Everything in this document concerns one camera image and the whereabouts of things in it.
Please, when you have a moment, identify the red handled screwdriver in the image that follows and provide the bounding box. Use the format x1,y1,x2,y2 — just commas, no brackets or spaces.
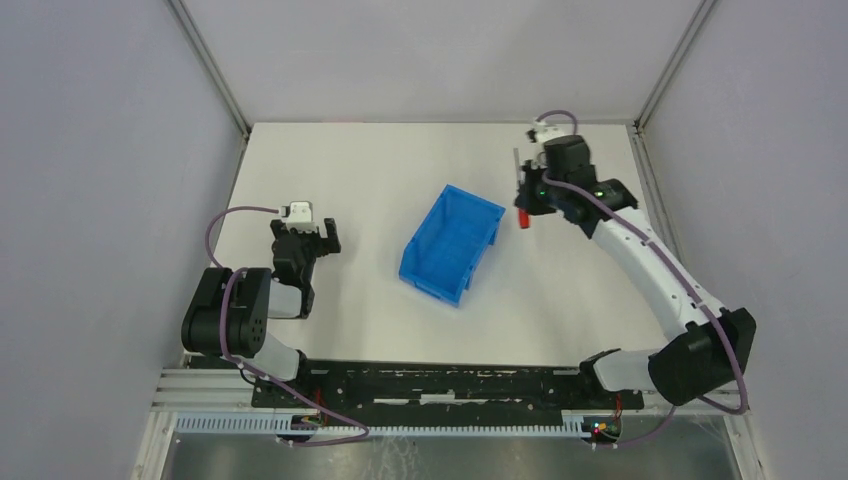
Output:
512,147,531,230

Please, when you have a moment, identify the blue plastic bin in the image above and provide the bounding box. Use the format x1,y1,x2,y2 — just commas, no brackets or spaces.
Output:
398,185,505,308

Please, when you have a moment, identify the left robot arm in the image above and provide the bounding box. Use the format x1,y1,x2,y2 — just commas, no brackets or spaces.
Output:
181,217,341,381

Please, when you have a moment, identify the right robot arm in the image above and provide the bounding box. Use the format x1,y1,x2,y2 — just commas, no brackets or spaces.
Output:
514,130,756,415

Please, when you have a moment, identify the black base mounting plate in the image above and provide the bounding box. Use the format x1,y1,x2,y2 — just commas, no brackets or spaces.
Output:
290,359,644,429

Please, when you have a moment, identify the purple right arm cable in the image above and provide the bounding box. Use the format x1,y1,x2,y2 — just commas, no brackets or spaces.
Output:
535,109,751,450

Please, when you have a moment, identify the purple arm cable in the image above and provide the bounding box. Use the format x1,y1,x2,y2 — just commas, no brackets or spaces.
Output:
204,205,371,448
535,109,751,450

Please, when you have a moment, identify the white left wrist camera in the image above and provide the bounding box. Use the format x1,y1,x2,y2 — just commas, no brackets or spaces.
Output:
279,201,318,234

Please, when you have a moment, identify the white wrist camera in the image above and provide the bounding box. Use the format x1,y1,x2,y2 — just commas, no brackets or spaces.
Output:
279,201,318,234
526,124,567,145

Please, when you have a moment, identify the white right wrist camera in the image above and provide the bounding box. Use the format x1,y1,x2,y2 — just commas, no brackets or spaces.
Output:
526,124,567,145

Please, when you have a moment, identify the aluminium frame post right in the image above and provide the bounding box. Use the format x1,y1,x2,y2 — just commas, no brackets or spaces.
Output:
634,0,720,132

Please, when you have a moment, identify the aluminium frame post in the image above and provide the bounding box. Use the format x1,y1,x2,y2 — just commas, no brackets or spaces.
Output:
164,0,252,141
634,0,720,132

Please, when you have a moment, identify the aluminium frame rail front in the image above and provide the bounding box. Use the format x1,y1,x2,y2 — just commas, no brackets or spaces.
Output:
150,368,753,416

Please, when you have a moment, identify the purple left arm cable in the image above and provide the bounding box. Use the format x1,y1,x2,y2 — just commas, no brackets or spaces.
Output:
204,205,371,448

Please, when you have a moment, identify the aluminium frame post left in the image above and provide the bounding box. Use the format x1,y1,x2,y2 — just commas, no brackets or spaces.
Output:
164,0,252,141

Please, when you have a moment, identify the white slotted cable duct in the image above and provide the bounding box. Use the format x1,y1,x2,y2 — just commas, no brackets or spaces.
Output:
174,412,590,440

